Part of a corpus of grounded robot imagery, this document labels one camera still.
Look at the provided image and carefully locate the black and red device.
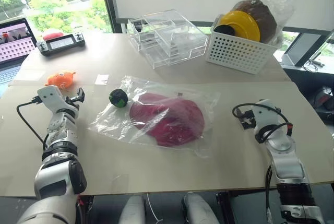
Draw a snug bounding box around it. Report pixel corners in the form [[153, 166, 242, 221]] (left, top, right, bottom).
[[311, 86, 334, 112]]

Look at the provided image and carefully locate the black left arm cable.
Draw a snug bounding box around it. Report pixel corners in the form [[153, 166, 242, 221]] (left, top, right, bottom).
[[16, 98, 50, 152]]

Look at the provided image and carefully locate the grey desktop monitor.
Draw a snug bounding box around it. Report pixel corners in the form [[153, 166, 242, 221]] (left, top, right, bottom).
[[280, 31, 325, 68]]

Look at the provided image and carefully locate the grey rounded shape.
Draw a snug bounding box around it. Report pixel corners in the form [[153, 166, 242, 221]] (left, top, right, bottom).
[[181, 192, 220, 224], [122, 195, 146, 224]]

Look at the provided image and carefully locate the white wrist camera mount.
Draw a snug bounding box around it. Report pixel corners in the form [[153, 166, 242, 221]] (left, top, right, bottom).
[[37, 85, 66, 113], [250, 99, 282, 134]]

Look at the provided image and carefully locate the white perforated plastic basket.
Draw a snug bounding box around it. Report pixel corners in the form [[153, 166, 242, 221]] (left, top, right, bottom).
[[205, 14, 284, 75]]

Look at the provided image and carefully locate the black handheld controller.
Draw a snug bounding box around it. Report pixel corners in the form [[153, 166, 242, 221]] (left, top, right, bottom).
[[35, 32, 87, 57]]

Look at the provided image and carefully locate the clear acrylic drawer organizer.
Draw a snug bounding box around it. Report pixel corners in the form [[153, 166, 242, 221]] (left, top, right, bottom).
[[127, 9, 210, 69]]

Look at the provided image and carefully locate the small white paper label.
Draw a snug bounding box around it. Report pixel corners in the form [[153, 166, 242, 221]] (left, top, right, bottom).
[[95, 74, 109, 85]]

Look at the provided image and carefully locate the clear plastic bag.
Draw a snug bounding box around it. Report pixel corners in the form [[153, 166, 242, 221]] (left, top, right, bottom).
[[87, 75, 223, 159]]

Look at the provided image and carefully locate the black round object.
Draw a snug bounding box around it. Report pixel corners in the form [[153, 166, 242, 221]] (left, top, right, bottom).
[[213, 24, 237, 37]]

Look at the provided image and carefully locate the red plush toy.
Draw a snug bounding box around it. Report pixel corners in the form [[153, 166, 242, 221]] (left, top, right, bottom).
[[42, 31, 66, 43]]

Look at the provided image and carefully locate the dark window frame post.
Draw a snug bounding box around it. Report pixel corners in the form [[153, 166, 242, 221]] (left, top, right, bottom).
[[97, 0, 122, 34]]

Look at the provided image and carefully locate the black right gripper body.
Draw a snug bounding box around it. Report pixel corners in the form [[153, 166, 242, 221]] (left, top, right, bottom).
[[239, 109, 256, 131]]

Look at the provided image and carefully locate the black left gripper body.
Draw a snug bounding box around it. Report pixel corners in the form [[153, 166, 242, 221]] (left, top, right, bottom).
[[63, 95, 80, 111]]

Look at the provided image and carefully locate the black and green ball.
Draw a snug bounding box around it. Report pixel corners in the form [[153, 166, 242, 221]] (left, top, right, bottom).
[[109, 88, 129, 109]]

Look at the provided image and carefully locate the orange plush fish toy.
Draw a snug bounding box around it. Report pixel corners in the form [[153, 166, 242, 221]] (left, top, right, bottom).
[[46, 70, 77, 89]]

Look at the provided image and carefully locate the thin white cable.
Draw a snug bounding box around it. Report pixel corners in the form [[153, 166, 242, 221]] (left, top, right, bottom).
[[146, 193, 163, 222]]

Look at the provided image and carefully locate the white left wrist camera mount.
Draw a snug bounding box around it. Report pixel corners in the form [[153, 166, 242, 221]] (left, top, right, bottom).
[[37, 85, 66, 113]]

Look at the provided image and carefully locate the magenta cap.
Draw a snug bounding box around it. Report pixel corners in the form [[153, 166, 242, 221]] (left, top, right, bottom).
[[129, 92, 206, 147]]

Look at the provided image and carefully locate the open laptop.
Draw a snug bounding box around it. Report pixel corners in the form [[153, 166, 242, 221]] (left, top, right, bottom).
[[0, 18, 38, 92]]

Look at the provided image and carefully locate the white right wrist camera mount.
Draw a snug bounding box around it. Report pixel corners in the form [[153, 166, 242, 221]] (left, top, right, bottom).
[[250, 99, 282, 134]]

